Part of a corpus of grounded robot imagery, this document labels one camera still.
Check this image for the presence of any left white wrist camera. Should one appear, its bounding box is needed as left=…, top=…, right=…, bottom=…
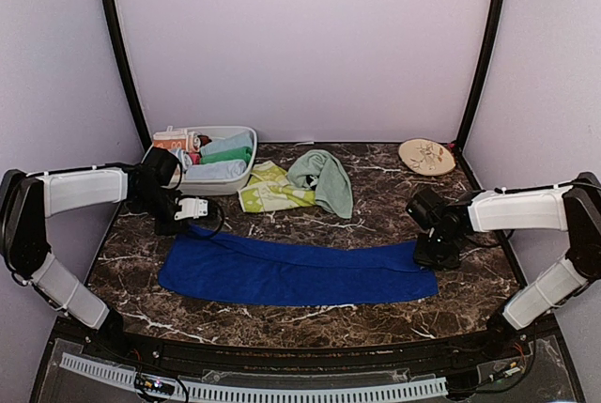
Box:
left=174, top=196, right=208, bottom=221

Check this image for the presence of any white plastic basket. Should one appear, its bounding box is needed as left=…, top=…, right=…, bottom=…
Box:
left=168, top=126, right=258, bottom=195

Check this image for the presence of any pink red rolled towel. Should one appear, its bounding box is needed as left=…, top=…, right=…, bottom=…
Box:
left=188, top=134, right=212, bottom=164

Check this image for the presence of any left black frame post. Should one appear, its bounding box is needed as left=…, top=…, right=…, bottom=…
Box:
left=101, top=0, right=152, bottom=149

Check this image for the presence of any sage green towel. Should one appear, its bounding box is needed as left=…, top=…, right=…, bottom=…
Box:
left=287, top=149, right=353, bottom=220

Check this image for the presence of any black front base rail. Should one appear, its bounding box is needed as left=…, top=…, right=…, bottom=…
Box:
left=46, top=316, right=560, bottom=376

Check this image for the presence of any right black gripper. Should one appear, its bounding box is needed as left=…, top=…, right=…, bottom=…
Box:
left=414, top=229, right=463, bottom=270

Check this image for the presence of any cream bird-pattern plate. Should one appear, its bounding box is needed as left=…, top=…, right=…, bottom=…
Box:
left=398, top=138, right=456, bottom=177

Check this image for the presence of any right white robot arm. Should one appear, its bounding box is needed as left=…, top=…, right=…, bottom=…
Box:
left=406, top=172, right=600, bottom=360

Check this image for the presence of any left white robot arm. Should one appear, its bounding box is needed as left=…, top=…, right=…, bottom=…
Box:
left=1, top=148, right=208, bottom=362

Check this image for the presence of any right black frame post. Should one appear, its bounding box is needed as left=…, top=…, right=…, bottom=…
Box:
left=455, top=0, right=504, bottom=155

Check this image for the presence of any orange patterned rolled towel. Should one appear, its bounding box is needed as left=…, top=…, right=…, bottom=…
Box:
left=152, top=126, right=198, bottom=151

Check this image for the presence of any black frame post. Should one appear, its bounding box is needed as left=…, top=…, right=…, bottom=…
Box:
left=455, top=0, right=504, bottom=155
left=101, top=0, right=152, bottom=149

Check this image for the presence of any white slotted cable duct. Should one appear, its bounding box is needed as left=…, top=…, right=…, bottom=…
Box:
left=59, top=353, right=449, bottom=402

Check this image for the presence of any green rolled towel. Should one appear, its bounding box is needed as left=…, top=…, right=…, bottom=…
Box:
left=200, top=147, right=253, bottom=164

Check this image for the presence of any orange blue rolled towel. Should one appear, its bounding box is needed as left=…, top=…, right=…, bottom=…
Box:
left=169, top=148, right=193, bottom=174

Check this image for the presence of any yellow-green patterned towel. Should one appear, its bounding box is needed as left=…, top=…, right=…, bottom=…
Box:
left=238, top=161, right=316, bottom=213

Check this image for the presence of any pale blue rolled towel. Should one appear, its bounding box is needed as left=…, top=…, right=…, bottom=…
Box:
left=185, top=160, right=247, bottom=180

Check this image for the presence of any light blue rolled towel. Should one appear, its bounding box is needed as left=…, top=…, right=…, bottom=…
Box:
left=200, top=131, right=254, bottom=157

